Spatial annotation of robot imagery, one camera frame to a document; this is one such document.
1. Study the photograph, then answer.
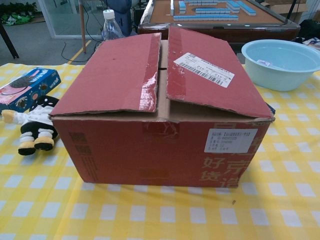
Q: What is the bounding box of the brown mahjong table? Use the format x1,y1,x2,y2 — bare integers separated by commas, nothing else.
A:
137,0,301,51

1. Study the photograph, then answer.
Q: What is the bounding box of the blue Oreo cookie box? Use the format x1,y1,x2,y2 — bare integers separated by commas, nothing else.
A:
0,67,62,112

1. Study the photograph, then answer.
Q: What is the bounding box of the black table leg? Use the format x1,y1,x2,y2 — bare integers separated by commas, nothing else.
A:
0,23,20,60

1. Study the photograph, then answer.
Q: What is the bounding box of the yellow checkered tablecloth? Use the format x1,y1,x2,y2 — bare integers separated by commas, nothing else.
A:
0,62,320,240

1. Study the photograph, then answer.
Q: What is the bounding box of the long blue mahjong tile row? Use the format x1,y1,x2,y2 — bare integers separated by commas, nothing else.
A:
173,14,239,22

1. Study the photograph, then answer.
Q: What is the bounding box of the black and white plush toy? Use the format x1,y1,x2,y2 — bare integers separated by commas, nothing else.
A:
1,94,61,156

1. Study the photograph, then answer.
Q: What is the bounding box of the short blue mahjong tile row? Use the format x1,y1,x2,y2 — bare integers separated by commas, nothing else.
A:
194,7,231,15

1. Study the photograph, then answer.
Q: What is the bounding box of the printed plastic package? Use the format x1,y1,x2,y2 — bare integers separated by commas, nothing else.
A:
303,37,320,52

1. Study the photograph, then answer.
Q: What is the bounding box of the green plant pile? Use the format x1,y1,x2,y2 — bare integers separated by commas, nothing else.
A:
0,2,38,26

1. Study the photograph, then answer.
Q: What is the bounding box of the red cardboard shipping box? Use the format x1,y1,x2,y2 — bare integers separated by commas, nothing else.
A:
48,24,276,189

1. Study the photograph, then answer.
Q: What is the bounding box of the light blue plastic basin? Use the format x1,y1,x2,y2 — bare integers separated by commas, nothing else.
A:
241,39,320,92

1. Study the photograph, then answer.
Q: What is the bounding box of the wooden pole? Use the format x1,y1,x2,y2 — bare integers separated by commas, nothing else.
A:
79,0,87,54

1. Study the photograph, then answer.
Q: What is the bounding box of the black floor cable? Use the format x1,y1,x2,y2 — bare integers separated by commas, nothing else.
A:
61,41,76,61

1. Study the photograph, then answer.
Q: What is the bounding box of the blue chair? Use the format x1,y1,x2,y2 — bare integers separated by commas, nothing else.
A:
107,0,133,38

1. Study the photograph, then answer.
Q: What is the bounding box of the clear plastic water bottle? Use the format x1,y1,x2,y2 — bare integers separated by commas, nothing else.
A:
101,9,125,42

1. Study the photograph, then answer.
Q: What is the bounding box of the diagonal blue mahjong tile row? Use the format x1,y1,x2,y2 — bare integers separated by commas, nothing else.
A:
233,0,257,16

